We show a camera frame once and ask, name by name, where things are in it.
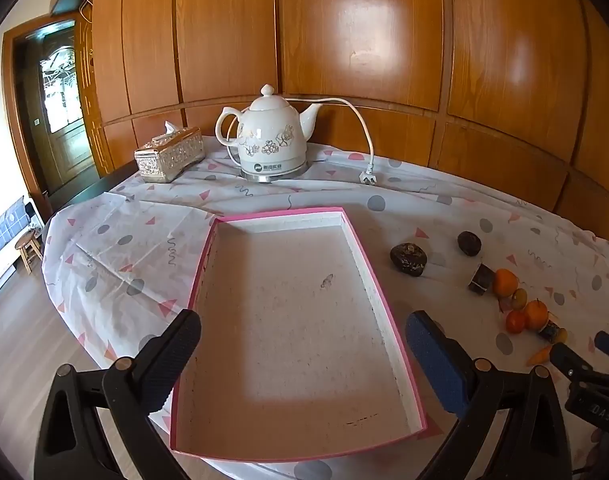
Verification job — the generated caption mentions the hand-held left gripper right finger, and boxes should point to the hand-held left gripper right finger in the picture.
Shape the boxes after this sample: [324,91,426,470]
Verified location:
[405,310,574,480]

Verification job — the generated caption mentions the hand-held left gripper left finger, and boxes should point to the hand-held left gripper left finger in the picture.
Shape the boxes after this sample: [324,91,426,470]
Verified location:
[33,309,201,480]

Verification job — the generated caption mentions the orange tangerine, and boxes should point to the orange tangerine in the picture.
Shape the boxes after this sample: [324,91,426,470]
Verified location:
[523,299,549,331]
[493,268,519,297]

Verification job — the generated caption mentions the pink cardboard tray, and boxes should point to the pink cardboard tray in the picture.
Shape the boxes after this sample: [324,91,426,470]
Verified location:
[170,207,428,464]

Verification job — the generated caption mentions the white patterned tablecloth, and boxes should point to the white patterned tablecloth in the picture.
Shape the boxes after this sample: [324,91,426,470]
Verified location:
[42,140,609,480]

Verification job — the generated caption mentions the small wooden stool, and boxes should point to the small wooden stool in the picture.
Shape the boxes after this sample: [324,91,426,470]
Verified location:
[15,232,42,275]

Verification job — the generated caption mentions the ornate silver tissue box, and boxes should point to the ornate silver tissue box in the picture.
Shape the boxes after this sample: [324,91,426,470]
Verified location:
[134,127,205,183]

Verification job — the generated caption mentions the silver kettle base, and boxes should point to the silver kettle base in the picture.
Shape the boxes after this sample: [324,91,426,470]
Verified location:
[239,157,311,184]

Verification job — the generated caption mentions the blue patterned sofa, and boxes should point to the blue patterned sofa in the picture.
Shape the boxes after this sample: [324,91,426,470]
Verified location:
[0,197,31,263]

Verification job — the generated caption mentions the wooden door with glass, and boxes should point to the wooden door with glass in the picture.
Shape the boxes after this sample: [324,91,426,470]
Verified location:
[22,22,100,196]

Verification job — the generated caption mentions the white floral electric kettle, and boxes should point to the white floral electric kettle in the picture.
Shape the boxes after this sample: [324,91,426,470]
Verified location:
[215,84,323,173]

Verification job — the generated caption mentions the white power cord with plug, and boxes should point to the white power cord with plug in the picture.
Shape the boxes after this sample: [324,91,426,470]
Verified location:
[284,96,378,186]

